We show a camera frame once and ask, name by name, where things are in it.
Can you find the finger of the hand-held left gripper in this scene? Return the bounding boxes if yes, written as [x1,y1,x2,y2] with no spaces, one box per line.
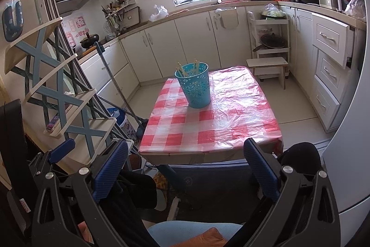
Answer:
[27,138,76,176]

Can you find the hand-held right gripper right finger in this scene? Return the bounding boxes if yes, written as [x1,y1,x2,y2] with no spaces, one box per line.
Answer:
[231,138,342,247]

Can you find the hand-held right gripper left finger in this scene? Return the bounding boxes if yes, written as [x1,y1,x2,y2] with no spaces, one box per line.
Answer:
[30,139,130,247]

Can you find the teal perforated plastic basket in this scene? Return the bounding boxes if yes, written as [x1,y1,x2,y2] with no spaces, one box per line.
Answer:
[174,62,211,109]

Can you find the bunch of wooden chopsticks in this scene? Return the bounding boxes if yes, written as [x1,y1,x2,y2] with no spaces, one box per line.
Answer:
[176,59,200,77]

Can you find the blue cream folding shelf rack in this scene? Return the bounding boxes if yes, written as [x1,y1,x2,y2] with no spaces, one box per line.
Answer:
[4,17,135,166]

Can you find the floral patterned bin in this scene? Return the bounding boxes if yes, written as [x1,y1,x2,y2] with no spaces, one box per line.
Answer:
[120,115,138,140]

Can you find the patterned cloth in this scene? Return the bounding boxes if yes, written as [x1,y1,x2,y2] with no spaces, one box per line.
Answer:
[153,171,169,190]

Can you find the blue white plastic bag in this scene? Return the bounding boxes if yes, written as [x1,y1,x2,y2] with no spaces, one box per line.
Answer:
[107,108,128,120]

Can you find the red white checked tablecloth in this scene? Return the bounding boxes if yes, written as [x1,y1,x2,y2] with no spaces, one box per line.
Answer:
[138,66,284,162]

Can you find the white plastic strip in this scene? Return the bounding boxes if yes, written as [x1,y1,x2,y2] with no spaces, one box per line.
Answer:
[166,196,182,221]

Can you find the orange brown cloth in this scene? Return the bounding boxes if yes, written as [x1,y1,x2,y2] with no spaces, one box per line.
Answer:
[173,226,229,247]

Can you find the light blue cloth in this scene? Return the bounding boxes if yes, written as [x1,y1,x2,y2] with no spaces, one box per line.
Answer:
[147,221,244,247]

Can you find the white step stool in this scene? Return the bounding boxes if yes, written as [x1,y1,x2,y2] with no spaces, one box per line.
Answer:
[246,56,290,90]

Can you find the black wok with lid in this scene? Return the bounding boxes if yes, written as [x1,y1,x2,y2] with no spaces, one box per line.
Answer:
[80,32,101,50]

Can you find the white drawer cabinet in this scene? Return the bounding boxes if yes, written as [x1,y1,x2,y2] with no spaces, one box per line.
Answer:
[311,12,355,133]

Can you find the dark wok in cart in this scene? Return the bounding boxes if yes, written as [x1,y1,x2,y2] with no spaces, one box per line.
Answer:
[253,33,287,53]

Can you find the dark blue u-shaped holder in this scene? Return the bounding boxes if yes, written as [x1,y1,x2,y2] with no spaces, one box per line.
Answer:
[2,0,24,43]

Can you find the cream lower kitchen cabinets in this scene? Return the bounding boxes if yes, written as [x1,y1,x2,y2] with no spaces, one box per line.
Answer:
[78,1,314,109]

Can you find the white trolley cart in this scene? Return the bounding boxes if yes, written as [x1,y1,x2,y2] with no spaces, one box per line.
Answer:
[247,11,290,82]

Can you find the beige cutting board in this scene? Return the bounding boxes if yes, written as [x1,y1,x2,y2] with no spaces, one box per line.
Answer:
[124,6,142,28]

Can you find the white hanging door bin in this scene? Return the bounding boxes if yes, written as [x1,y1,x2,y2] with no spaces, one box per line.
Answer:
[214,7,240,31]

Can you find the bag of green vegetables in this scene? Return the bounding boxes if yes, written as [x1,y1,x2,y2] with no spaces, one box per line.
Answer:
[261,3,286,19]

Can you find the clear plastic bag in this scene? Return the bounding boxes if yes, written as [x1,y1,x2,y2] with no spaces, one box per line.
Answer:
[344,0,367,19]

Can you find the wall utensil rack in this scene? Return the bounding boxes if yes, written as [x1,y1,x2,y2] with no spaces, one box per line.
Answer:
[101,0,136,36]

